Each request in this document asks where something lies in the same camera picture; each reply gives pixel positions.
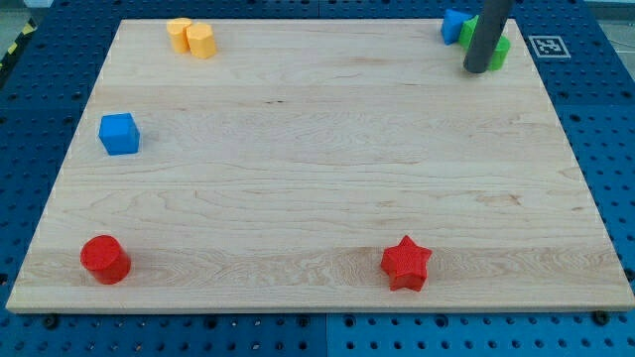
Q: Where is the green block behind rod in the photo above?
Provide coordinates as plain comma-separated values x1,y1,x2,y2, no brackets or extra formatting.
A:
457,15,479,51

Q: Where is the yellow cylinder block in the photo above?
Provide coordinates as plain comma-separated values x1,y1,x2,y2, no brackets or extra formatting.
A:
166,18,192,54

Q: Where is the wooden board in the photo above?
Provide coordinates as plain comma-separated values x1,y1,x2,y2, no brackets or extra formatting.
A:
7,19,634,314

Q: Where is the yellow hexagon block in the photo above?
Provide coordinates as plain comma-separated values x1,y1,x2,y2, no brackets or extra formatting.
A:
186,23,217,59

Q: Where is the green cylinder block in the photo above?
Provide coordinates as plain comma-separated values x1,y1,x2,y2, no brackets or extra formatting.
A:
488,36,511,71

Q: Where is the blue cube block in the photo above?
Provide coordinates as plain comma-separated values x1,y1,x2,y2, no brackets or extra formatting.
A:
98,113,140,156

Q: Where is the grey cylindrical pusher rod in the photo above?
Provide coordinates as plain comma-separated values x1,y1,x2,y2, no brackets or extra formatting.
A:
463,0,514,74

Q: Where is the white fiducial marker tag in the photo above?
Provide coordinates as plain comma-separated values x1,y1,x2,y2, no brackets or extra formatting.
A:
529,35,571,59

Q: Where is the blue triangle block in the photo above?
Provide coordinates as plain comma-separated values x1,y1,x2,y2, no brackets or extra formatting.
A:
441,9,473,46

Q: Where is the red star block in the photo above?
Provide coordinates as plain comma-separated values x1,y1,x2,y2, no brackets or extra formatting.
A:
380,235,433,292

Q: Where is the red cylinder block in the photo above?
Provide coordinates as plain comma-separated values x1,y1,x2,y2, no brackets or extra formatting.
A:
80,235,132,285

